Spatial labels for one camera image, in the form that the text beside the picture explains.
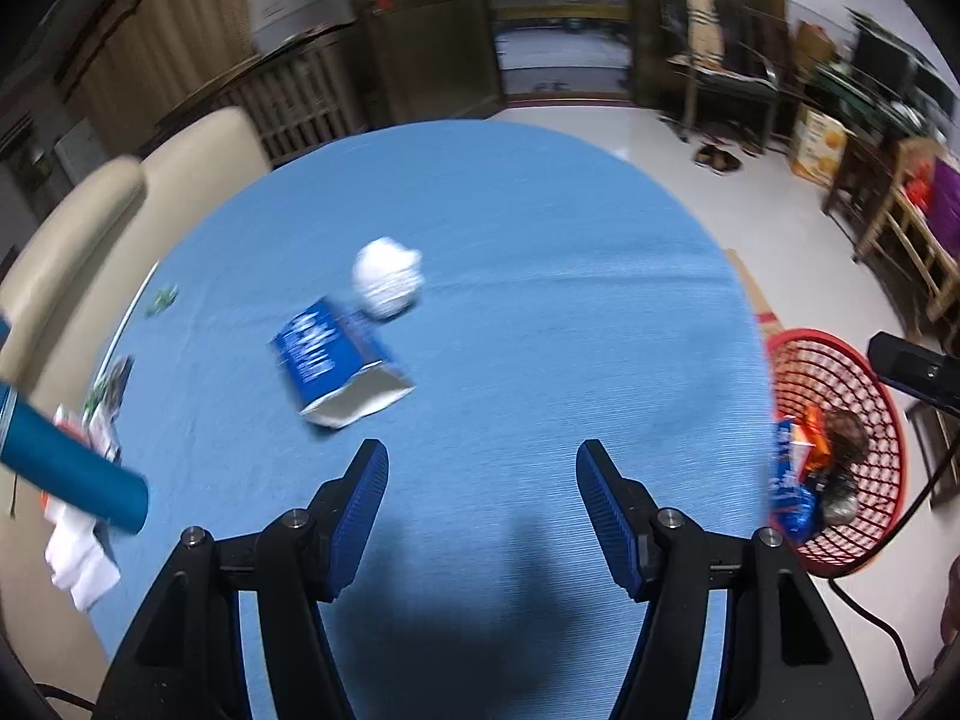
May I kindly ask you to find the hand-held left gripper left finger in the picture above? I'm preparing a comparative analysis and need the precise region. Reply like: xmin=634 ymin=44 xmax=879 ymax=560
xmin=94 ymin=439 xmax=391 ymax=720

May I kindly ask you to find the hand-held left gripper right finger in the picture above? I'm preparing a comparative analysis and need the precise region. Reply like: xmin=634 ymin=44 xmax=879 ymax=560
xmin=576 ymin=439 xmax=875 ymax=720

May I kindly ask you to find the orange plastic bag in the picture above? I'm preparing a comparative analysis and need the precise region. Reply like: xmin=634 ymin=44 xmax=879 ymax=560
xmin=799 ymin=405 xmax=833 ymax=473

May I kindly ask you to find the blue carton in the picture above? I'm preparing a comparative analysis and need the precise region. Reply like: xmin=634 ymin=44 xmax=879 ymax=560
xmin=268 ymin=298 xmax=417 ymax=430

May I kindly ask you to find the red mesh basket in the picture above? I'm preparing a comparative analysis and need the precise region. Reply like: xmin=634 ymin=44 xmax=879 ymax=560
xmin=766 ymin=328 xmax=907 ymax=578

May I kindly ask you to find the white paper ball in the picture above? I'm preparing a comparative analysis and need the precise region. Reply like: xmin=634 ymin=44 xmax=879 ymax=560
xmin=352 ymin=238 xmax=426 ymax=321

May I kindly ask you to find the wooden chair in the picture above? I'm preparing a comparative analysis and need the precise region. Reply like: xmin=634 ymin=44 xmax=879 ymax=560
xmin=855 ymin=139 xmax=960 ymax=338

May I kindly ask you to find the blue plastic bag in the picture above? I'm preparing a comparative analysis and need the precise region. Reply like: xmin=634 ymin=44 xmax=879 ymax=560
xmin=769 ymin=420 xmax=822 ymax=541

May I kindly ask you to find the purple cloth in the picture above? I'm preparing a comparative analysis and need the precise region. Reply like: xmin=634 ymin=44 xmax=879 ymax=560
xmin=930 ymin=157 xmax=960 ymax=218

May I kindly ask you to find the person's dark red clothing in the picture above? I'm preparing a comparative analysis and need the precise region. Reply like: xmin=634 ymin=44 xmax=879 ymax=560
xmin=937 ymin=553 xmax=960 ymax=646

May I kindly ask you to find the orange printed cardboard box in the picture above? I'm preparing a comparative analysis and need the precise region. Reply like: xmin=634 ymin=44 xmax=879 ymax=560
xmin=791 ymin=105 xmax=848 ymax=188

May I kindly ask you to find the blue tablecloth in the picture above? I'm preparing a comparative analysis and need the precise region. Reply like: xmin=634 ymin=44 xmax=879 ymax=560
xmin=90 ymin=120 xmax=785 ymax=720

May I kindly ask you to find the dark snack packet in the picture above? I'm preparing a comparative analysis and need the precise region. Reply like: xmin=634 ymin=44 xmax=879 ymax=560
xmin=82 ymin=356 xmax=134 ymax=421

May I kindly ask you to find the white tissue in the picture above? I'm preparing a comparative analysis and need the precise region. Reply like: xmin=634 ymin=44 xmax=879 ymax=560
xmin=43 ymin=499 xmax=122 ymax=612

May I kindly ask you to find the blue thermos bottle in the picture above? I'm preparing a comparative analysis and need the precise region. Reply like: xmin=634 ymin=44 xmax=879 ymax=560
xmin=0 ymin=315 xmax=149 ymax=536

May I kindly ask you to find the white thin stick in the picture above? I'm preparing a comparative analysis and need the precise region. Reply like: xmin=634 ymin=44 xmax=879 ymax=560
xmin=97 ymin=261 xmax=162 ymax=383

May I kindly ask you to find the dark monitor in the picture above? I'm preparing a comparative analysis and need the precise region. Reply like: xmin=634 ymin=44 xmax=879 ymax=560
xmin=851 ymin=15 xmax=938 ymax=98

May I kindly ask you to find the white cabinet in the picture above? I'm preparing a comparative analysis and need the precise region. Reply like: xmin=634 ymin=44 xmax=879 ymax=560
xmin=52 ymin=120 xmax=106 ymax=188

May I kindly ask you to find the brown wooden door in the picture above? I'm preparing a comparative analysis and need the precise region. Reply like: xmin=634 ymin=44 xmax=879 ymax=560
xmin=330 ymin=0 xmax=503 ymax=128

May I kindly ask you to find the glass sliding door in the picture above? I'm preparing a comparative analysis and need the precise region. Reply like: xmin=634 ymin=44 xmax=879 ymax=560
xmin=472 ymin=0 xmax=638 ymax=102

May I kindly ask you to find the beige curtain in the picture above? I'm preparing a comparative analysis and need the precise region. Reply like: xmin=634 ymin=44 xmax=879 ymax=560
xmin=60 ymin=0 xmax=256 ymax=136

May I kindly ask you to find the black cable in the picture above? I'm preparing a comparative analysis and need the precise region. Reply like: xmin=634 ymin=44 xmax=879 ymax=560
xmin=34 ymin=681 xmax=102 ymax=710
xmin=825 ymin=442 xmax=960 ymax=695

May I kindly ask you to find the wooden crib rail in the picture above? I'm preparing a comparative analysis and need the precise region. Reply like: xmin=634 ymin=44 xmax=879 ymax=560
xmin=217 ymin=45 xmax=376 ymax=166

